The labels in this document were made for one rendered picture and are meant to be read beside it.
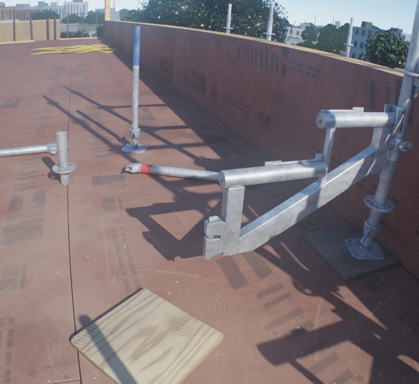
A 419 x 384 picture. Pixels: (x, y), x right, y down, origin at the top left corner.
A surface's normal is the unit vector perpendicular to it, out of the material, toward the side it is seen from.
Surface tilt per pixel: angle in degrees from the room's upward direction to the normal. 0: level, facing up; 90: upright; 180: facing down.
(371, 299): 0
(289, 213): 90
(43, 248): 0
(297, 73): 90
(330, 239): 0
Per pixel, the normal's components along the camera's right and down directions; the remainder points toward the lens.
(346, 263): 0.07, -0.90
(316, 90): -0.94, 0.09
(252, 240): 0.34, 0.43
